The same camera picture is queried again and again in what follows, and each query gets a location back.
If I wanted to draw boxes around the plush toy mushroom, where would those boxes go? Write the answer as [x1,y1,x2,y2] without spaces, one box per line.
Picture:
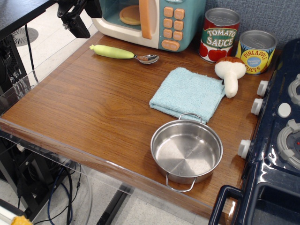
[215,57,246,98]

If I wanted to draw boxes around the blue floor cable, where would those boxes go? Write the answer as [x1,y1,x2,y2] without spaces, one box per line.
[47,167,73,225]

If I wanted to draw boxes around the black floor cable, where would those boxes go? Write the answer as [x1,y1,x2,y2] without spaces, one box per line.
[32,164,83,225]

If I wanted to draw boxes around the stainless steel pot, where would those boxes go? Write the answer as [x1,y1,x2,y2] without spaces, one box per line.
[150,113,224,193]

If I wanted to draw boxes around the green handled metal spoon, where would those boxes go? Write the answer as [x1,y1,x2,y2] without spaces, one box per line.
[89,45,159,65]

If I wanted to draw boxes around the black side desk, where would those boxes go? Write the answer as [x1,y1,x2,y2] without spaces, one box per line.
[0,0,55,40]

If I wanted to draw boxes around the clear acrylic table guard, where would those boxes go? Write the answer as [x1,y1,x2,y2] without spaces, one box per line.
[0,33,217,215]

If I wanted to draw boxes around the light blue rag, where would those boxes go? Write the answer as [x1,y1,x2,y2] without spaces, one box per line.
[149,67,225,124]

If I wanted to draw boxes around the tomato sauce can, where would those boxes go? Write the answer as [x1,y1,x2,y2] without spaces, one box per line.
[199,7,240,63]

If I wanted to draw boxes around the teal toy microwave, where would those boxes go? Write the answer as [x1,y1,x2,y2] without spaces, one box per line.
[92,0,206,52]

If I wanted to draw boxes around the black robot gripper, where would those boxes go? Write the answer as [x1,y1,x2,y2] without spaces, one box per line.
[57,0,102,38]

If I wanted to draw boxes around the pineapple slices can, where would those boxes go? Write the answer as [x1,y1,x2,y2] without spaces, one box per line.
[235,30,277,75]

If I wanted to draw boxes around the dark blue toy stove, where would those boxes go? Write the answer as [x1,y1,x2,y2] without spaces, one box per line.
[209,39,300,225]

